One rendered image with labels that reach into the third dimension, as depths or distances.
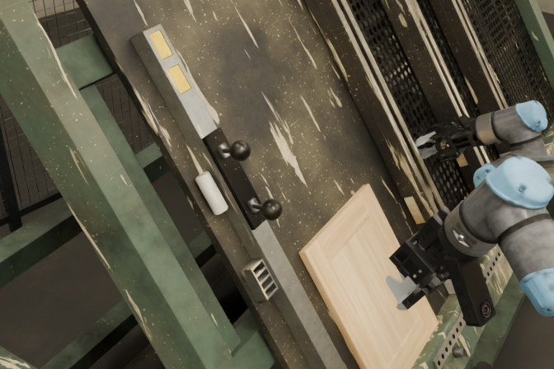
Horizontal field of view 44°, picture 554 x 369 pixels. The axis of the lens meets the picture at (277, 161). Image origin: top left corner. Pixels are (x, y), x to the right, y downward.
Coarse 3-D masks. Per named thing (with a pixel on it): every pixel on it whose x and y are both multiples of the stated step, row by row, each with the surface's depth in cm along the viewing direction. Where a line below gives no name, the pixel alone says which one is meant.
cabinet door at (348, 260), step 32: (352, 224) 158; (384, 224) 168; (320, 256) 148; (352, 256) 156; (384, 256) 165; (320, 288) 147; (352, 288) 153; (384, 288) 162; (352, 320) 150; (384, 320) 159; (416, 320) 168; (352, 352) 150; (384, 352) 156; (416, 352) 165
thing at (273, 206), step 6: (252, 198) 132; (252, 204) 131; (258, 204) 128; (264, 204) 121; (270, 204) 121; (276, 204) 121; (252, 210) 131; (258, 210) 132; (264, 210) 121; (270, 210) 120; (276, 210) 121; (282, 210) 122; (264, 216) 121; (270, 216) 121; (276, 216) 121
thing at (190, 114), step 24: (144, 48) 125; (168, 72) 126; (168, 96) 128; (192, 96) 129; (192, 120) 127; (192, 144) 130; (216, 168) 129; (240, 216) 131; (264, 240) 133; (288, 264) 137; (288, 288) 135; (288, 312) 136; (312, 312) 139; (312, 336) 137; (312, 360) 139; (336, 360) 140
